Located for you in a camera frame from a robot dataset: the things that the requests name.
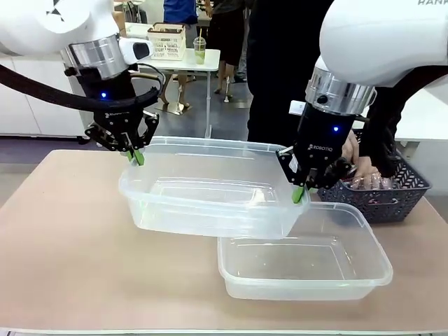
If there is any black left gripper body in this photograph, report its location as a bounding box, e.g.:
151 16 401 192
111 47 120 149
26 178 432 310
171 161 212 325
73 68 145 137

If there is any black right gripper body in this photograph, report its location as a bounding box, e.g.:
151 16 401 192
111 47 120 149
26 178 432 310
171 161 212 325
294 102 356 176

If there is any crushed bottle with pink label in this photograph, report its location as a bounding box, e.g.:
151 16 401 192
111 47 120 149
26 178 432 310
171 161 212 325
344 171 396 197

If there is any clear plastic storage container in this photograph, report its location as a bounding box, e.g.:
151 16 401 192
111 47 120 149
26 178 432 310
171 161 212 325
118 135 311 241
216 201 393 291

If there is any black sleeved forearm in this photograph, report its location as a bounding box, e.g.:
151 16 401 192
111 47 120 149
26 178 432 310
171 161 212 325
359 89 409 179

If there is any dark woven plastic basket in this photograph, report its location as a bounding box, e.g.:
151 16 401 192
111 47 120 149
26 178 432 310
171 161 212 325
316 129 432 225

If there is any cream plastic shopping basket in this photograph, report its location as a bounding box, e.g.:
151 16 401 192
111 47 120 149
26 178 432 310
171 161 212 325
146 22 188 62

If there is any person's bare hand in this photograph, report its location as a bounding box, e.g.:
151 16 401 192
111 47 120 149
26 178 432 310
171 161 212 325
341 134 381 178

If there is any white low cabinet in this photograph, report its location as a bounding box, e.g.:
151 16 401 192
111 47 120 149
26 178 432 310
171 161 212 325
0 54 87 138

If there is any person's black clothed torso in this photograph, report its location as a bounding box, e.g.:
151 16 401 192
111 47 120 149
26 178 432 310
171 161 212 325
246 0 337 150

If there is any white folding table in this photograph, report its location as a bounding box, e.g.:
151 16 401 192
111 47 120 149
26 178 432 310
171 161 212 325
124 22 222 139

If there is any plastic cup with green drink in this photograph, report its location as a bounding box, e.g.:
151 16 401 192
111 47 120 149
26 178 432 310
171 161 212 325
192 27 209 66

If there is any bystander in blue shirt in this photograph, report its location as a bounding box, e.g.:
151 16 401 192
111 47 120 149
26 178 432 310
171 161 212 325
162 0 200 113

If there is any bystander in dark clothes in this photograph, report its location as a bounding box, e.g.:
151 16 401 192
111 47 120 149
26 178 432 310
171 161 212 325
205 0 250 103

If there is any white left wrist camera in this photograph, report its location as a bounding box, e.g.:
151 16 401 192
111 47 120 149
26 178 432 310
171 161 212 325
118 37 154 66

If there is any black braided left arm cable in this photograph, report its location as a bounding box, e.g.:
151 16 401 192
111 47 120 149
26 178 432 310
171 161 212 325
0 64 159 110

